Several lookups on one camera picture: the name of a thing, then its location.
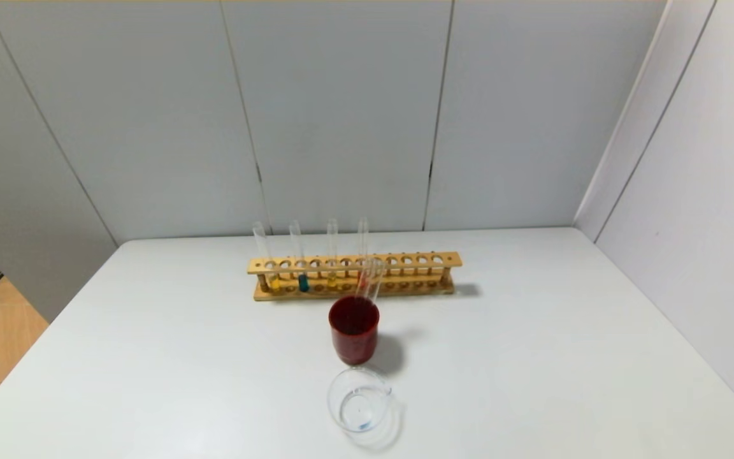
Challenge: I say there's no test tube with blue pigment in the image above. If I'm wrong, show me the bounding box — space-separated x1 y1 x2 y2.
289 220 310 293

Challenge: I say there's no test tube with yellow pigment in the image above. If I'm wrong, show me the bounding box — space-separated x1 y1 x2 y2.
252 221 282 294
326 218 340 289

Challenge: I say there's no test tube with red pigment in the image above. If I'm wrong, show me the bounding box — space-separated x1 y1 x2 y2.
357 217 370 288

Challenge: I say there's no empty glass test tube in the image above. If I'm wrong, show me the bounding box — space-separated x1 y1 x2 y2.
355 258 386 305

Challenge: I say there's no wooden test tube rack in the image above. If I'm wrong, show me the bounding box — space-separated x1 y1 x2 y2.
247 251 463 302

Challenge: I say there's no red plastic cup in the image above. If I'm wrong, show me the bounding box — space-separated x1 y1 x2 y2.
328 295 381 367

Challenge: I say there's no clear glass beaker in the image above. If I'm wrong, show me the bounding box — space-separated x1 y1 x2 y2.
327 367 396 435

